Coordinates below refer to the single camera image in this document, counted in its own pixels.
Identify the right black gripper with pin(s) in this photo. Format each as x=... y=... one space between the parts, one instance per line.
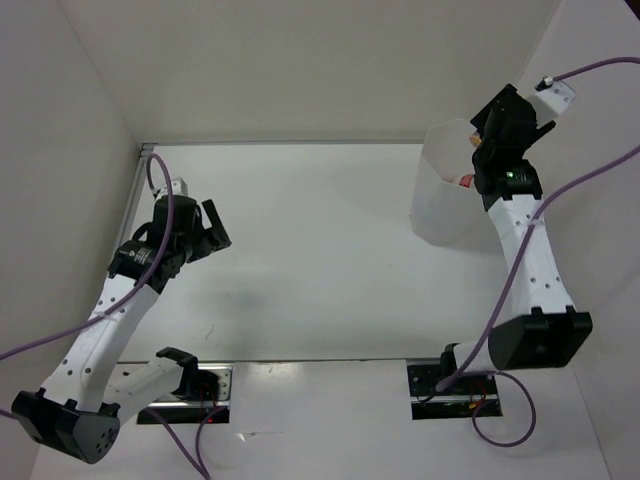
x=481 y=119

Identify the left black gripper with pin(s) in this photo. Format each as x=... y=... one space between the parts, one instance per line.
x=217 y=235

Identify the red label plastic bottle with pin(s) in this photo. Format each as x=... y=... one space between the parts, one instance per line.
x=465 y=181

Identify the orange plastic bottle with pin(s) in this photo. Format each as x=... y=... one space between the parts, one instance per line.
x=475 y=139

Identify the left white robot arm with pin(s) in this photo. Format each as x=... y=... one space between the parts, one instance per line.
x=78 y=410

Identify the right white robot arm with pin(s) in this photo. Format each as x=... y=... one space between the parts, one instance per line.
x=535 y=323

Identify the translucent white bin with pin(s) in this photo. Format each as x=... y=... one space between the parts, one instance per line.
x=443 y=214

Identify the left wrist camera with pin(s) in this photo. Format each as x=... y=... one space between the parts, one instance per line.
x=178 y=186

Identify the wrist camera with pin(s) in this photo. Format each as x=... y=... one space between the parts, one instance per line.
x=178 y=186
x=550 y=99

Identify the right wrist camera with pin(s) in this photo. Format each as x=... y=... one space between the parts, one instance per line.
x=550 y=99

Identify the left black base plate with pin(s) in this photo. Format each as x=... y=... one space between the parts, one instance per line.
x=204 y=398

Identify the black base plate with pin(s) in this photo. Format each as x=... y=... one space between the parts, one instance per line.
x=204 y=398
x=459 y=402

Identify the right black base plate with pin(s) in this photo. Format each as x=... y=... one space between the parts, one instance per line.
x=459 y=402

